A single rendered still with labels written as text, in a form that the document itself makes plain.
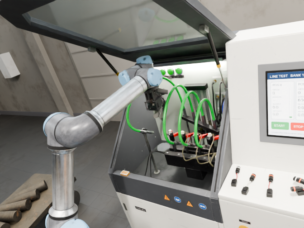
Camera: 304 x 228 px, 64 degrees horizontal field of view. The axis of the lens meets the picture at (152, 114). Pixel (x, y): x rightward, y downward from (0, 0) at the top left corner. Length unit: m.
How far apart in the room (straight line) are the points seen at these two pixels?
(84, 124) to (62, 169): 0.24
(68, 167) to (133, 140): 0.69
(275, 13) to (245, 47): 1.82
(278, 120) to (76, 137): 0.83
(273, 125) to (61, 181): 0.92
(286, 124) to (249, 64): 0.30
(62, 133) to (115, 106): 0.21
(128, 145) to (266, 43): 0.99
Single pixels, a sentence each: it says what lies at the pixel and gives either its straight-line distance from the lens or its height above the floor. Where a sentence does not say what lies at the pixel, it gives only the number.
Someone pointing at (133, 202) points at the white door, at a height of 0.74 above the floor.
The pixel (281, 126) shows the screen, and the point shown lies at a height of 1.18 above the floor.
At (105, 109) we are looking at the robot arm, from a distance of 0.93.
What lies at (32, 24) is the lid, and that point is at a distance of 1.21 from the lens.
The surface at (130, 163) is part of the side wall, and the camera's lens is 1.65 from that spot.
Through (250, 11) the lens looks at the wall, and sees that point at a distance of 2.99.
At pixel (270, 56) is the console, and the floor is 1.47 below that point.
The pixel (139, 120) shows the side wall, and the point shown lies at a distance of 1.68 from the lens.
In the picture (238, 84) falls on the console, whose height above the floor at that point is 1.37.
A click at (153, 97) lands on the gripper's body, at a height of 1.37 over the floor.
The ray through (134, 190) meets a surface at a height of 0.85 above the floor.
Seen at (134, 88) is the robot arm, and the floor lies 1.51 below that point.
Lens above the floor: 1.81
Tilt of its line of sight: 24 degrees down
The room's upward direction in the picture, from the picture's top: 17 degrees counter-clockwise
